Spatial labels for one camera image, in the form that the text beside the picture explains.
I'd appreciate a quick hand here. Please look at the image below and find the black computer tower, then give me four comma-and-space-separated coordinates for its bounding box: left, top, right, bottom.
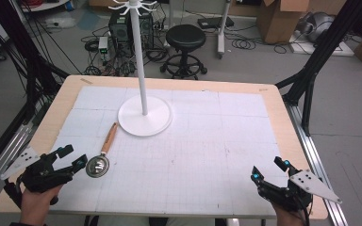
107, 11, 156, 51

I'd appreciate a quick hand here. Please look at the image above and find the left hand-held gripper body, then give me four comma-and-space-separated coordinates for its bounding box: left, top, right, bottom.
0, 146, 76, 194

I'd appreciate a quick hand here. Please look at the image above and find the coiled black cable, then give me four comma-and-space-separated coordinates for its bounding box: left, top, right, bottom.
230, 37, 257, 51

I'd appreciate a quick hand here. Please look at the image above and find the black round stool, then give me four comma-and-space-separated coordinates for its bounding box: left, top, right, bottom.
159, 24, 208, 81

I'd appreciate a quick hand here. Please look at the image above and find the metal ladle with wooden handle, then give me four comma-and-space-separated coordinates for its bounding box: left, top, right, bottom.
85, 121, 121, 179

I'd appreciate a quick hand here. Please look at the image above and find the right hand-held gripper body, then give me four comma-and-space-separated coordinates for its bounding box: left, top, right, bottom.
256, 169, 343, 213

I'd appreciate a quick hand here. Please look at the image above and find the person's left hand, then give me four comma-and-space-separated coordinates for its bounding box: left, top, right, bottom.
20, 184, 65, 226

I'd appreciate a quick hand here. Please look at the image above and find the person's right hand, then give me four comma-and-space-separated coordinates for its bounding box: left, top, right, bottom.
271, 202, 306, 226

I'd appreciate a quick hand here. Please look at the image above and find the white flat board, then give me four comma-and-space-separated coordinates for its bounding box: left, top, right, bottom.
288, 30, 355, 57

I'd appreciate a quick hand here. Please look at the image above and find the tangle of black cables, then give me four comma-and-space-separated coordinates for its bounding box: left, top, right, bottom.
80, 24, 171, 77

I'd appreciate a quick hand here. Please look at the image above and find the small box with green light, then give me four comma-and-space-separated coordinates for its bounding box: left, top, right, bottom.
97, 36, 109, 56

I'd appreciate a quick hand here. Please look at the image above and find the black flat device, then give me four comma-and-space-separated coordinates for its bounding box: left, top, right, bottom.
197, 15, 236, 30

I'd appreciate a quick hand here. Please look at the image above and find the white gridded mat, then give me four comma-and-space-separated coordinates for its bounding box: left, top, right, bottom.
48, 85, 292, 218

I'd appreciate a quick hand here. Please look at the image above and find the grey rounded appliance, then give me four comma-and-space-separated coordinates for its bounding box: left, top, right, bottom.
297, 11, 337, 43

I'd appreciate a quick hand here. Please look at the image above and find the black metal frame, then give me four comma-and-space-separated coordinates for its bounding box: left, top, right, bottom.
0, 0, 71, 180
275, 0, 362, 137

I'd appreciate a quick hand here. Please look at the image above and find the large cardboard box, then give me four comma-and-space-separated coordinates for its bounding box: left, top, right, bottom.
256, 0, 313, 45

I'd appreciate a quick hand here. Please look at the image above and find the white hook stand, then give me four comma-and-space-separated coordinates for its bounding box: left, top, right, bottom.
107, 0, 173, 137

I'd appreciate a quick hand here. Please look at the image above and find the white wheeled stand leg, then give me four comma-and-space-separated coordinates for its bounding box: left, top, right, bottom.
216, 0, 228, 59

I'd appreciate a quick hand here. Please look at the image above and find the wooden table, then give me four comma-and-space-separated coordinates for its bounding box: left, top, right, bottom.
0, 74, 330, 220

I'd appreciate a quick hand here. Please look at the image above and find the white round table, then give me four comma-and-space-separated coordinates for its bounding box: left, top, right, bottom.
20, 0, 71, 13

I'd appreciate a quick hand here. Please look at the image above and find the aluminium rail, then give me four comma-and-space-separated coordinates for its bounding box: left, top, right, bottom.
0, 123, 34, 205
284, 103, 349, 226

